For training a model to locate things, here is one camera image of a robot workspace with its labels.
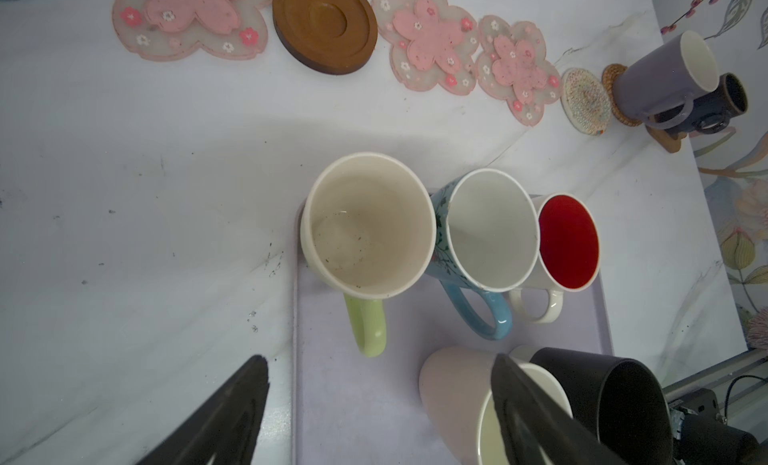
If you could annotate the red inside white mug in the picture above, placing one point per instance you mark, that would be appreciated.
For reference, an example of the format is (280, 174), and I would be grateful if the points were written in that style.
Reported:
(568, 258)

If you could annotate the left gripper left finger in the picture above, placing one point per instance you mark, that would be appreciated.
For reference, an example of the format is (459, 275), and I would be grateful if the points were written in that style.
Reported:
(225, 428)

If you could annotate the small dark blue mug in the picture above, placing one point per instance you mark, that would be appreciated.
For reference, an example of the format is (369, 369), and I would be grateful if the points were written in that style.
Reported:
(713, 112)

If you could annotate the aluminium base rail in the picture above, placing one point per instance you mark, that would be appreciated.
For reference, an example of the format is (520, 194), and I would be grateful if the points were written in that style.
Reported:
(740, 388)

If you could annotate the woven rattan round coaster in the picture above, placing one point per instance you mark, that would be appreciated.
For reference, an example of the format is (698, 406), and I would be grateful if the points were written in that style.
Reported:
(609, 76)

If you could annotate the cream mug pink handle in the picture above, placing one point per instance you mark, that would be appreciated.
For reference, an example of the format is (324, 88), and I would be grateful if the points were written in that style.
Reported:
(455, 390)

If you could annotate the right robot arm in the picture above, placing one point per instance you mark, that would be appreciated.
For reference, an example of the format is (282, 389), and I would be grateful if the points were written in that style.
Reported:
(701, 436)

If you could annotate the white embroidered round coaster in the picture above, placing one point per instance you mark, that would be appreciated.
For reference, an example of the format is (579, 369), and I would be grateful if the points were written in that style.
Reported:
(585, 102)

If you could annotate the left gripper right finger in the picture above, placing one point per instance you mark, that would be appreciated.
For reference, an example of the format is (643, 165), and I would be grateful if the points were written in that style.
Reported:
(533, 426)

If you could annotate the pink flower coaster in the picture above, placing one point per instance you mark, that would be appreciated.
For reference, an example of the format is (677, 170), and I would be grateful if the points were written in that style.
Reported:
(433, 43)
(513, 68)
(169, 30)

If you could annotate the lilac drying mat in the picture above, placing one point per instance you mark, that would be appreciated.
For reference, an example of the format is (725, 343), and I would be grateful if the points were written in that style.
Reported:
(351, 409)

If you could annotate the lilac mug white inside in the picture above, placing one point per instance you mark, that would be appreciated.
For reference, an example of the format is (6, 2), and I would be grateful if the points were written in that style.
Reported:
(660, 89)

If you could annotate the brown paw shaped coaster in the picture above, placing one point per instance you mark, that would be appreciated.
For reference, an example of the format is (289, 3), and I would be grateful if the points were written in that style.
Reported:
(671, 143)

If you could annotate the blue mug white inside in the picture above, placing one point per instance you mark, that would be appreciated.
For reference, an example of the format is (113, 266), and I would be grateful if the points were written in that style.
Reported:
(487, 243)

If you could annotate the brown wooden round coaster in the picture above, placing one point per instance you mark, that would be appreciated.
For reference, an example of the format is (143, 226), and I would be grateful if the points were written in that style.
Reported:
(335, 37)

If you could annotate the black mug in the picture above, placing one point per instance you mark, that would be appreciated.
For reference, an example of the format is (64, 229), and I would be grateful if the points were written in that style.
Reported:
(618, 399)

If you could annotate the green mug white inside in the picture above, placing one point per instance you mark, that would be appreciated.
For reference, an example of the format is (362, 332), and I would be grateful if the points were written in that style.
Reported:
(368, 230)

